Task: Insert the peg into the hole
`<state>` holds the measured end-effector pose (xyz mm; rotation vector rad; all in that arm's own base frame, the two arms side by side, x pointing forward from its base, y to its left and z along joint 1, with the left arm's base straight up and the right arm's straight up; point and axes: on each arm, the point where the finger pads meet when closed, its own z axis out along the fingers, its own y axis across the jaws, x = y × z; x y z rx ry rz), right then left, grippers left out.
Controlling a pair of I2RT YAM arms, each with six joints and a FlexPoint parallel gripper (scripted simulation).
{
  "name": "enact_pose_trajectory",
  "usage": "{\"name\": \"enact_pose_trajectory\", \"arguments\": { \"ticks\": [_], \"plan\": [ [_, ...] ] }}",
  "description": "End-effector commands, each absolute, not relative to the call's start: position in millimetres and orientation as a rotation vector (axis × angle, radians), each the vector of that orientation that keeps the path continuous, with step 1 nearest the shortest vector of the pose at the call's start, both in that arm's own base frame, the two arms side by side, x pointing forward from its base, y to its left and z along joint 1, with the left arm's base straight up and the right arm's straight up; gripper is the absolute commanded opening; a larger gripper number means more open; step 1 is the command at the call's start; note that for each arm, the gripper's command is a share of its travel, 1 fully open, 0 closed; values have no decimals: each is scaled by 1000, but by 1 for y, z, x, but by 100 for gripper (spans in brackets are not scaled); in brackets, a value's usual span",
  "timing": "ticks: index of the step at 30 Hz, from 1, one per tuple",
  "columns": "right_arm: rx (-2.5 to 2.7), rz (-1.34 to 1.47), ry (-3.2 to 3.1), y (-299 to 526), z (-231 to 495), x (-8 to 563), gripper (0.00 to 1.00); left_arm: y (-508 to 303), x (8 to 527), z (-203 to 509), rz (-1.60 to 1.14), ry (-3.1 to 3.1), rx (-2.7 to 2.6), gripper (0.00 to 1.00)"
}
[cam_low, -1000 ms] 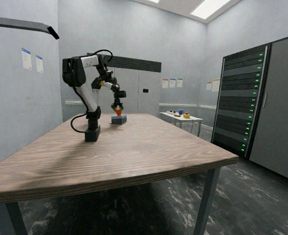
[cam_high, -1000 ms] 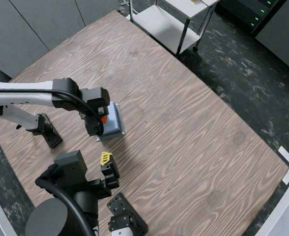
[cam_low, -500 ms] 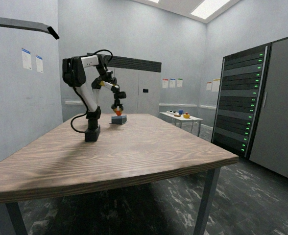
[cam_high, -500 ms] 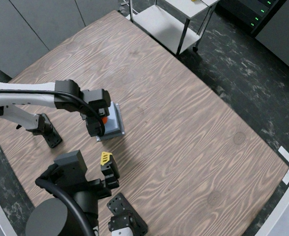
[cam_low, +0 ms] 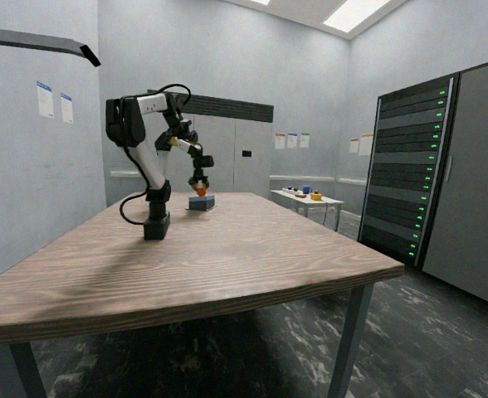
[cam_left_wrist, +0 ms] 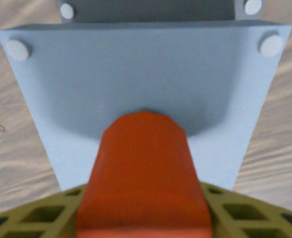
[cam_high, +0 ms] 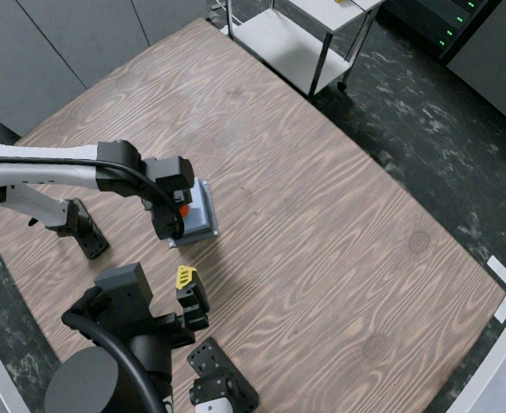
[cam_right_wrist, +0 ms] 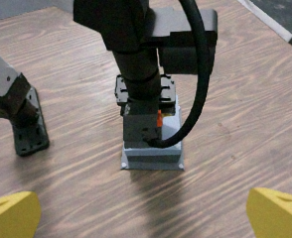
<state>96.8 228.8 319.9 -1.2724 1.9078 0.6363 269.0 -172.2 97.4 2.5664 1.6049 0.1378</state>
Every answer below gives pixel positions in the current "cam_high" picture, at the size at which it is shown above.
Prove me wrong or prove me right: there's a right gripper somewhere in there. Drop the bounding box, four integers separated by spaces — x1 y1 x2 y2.
123 266 210 384

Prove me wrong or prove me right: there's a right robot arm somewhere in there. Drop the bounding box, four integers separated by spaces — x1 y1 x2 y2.
45 262 258 413

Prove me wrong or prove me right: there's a light blue plate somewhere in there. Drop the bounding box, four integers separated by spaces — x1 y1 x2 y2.
182 177 209 234

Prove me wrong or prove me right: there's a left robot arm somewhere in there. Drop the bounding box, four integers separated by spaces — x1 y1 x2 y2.
0 139 194 260

